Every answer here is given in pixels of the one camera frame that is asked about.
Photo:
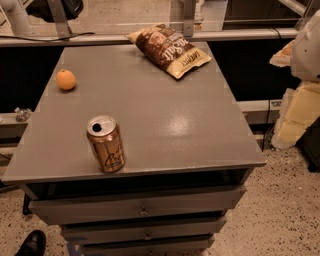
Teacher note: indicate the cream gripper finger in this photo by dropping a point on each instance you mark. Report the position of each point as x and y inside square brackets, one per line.
[300, 108]
[283, 57]

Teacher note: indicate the brown chip bag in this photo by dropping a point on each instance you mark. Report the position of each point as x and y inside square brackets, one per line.
[168, 49]

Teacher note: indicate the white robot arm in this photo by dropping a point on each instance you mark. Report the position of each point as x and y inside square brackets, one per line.
[305, 58]

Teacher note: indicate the orange soda can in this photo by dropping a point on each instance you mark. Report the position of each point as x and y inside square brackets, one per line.
[105, 140]

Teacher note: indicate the grey drawer cabinet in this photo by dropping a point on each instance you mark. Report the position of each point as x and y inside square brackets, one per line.
[188, 151]

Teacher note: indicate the top drawer knob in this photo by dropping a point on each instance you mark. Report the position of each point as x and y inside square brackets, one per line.
[143, 212]

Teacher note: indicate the drawer knob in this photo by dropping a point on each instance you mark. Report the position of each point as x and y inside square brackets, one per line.
[147, 237]
[143, 212]

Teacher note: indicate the middle drawer knob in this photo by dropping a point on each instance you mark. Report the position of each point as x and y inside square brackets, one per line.
[147, 237]

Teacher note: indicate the orange fruit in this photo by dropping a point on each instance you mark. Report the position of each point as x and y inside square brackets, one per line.
[65, 79]

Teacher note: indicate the crumpled clear plastic object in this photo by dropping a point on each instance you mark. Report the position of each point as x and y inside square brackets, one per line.
[22, 115]

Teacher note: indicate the black shoe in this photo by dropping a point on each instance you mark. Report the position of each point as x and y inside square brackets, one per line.
[33, 245]

